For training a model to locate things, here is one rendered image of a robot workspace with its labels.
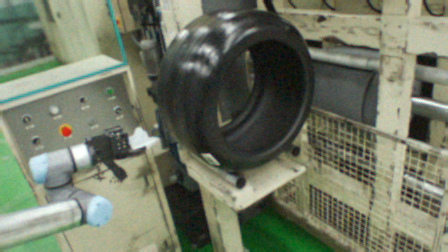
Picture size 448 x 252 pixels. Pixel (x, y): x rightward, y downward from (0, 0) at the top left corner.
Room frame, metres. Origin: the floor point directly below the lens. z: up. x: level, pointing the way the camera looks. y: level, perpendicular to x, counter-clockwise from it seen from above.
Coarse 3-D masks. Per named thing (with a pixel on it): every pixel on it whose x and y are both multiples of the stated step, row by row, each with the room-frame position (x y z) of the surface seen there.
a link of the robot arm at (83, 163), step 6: (84, 144) 0.85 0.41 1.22; (72, 150) 0.82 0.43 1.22; (78, 150) 0.82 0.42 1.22; (84, 150) 0.82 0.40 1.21; (78, 156) 0.81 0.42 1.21; (84, 156) 0.81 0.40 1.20; (90, 156) 0.82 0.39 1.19; (78, 162) 0.80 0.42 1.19; (84, 162) 0.80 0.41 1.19; (90, 162) 0.81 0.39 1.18; (78, 168) 0.80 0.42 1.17; (84, 168) 0.81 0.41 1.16
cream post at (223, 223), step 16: (160, 0) 1.42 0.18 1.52; (176, 0) 1.33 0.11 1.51; (192, 0) 1.37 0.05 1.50; (176, 16) 1.33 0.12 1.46; (192, 16) 1.36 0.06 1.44; (176, 32) 1.34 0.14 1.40; (208, 192) 1.35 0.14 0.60; (208, 208) 1.39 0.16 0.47; (224, 208) 1.35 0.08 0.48; (208, 224) 1.43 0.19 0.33; (224, 224) 1.35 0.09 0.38; (224, 240) 1.34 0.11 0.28; (240, 240) 1.39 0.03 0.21
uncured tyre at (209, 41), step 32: (192, 32) 1.10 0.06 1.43; (224, 32) 1.02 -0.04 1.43; (256, 32) 1.04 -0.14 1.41; (288, 32) 1.11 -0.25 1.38; (192, 64) 0.98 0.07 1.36; (224, 64) 0.97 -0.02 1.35; (256, 64) 1.39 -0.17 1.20; (288, 64) 1.32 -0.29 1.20; (160, 96) 1.08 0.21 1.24; (192, 96) 0.94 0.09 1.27; (256, 96) 1.37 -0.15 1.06; (288, 96) 1.30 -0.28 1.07; (192, 128) 0.93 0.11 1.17; (224, 128) 1.28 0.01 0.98; (256, 128) 1.31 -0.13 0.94; (288, 128) 1.12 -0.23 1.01; (224, 160) 0.95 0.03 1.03; (256, 160) 1.01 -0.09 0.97
